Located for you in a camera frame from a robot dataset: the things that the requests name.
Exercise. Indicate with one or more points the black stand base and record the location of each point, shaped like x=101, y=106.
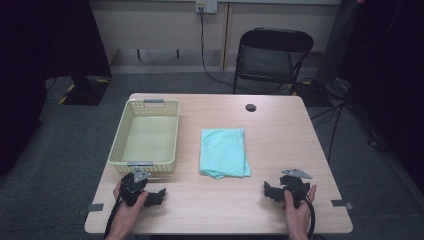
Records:
x=85, y=91

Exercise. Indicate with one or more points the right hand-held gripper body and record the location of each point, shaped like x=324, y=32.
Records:
x=295, y=185

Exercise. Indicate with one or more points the dark curtain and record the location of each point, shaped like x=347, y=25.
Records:
x=40, y=66
x=383, y=66

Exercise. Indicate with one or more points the light yellow plastic basket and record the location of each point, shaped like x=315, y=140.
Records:
x=148, y=138

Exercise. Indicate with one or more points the person's left hand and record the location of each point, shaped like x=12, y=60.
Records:
x=128, y=210

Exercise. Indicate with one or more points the teal cloth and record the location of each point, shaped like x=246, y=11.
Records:
x=221, y=151

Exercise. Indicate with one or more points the black folding chair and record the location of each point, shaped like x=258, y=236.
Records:
x=266, y=60

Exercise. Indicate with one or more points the white wall power outlet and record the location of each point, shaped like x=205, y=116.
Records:
x=206, y=6

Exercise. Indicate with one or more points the grey table edge bracket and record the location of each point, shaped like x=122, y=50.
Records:
x=95, y=207
x=340, y=203

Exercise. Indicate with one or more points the person's right hand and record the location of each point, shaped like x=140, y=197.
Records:
x=298, y=210

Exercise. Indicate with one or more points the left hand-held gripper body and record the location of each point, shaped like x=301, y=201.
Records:
x=130, y=190

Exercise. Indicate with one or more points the black tripod stand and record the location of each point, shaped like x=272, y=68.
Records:
x=336, y=130

